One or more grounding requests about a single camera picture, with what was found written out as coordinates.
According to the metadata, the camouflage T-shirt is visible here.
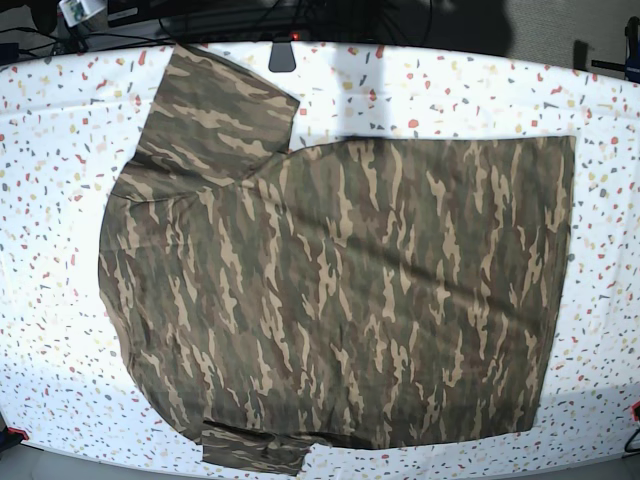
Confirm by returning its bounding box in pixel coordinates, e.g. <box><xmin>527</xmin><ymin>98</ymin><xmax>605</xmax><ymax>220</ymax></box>
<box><xmin>98</xmin><ymin>47</ymin><xmax>575</xmax><ymax>475</ymax></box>

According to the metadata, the terrazzo patterned table cloth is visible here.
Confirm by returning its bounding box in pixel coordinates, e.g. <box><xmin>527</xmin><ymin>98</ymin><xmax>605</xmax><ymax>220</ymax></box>
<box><xmin>1</xmin><ymin>42</ymin><xmax>639</xmax><ymax>479</ymax></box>

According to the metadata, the red right edge clamp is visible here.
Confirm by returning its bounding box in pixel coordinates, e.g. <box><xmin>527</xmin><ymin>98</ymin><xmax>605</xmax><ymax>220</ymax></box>
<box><xmin>631</xmin><ymin>401</ymin><xmax>640</xmax><ymax>422</ymax></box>

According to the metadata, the red table corner clamp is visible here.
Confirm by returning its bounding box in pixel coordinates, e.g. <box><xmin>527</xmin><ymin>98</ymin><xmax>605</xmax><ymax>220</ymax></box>
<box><xmin>7</xmin><ymin>427</ymin><xmax>29</xmax><ymax>442</ymax></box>

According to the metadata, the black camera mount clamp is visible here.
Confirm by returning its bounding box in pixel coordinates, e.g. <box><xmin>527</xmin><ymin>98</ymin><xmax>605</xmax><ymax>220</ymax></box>
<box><xmin>268</xmin><ymin>41</ymin><xmax>296</xmax><ymax>73</ymax></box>

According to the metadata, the black cables bundle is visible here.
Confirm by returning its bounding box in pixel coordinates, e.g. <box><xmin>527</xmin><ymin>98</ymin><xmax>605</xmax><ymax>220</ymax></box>
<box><xmin>0</xmin><ymin>0</ymin><xmax>436</xmax><ymax>56</ymax></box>

